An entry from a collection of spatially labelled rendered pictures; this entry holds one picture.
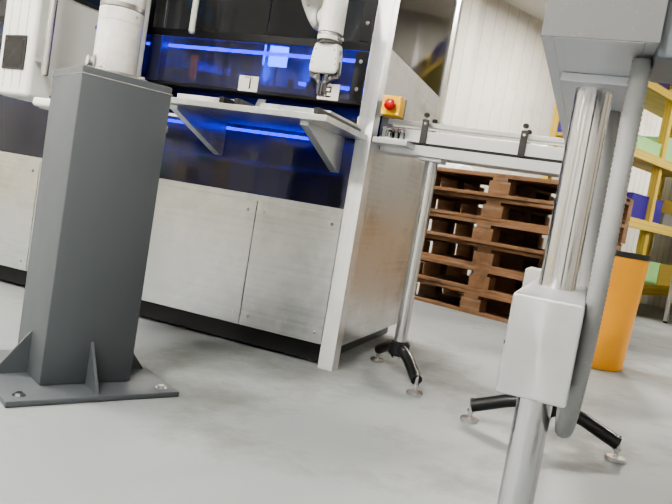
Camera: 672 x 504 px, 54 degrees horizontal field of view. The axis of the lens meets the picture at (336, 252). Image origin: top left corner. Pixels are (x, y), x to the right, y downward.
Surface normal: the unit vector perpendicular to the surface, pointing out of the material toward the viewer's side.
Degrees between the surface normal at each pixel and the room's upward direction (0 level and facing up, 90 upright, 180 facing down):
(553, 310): 90
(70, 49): 90
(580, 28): 90
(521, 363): 90
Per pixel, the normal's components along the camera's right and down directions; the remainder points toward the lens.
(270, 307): -0.36, 0.01
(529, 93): 0.62, 0.16
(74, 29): 0.87, 0.18
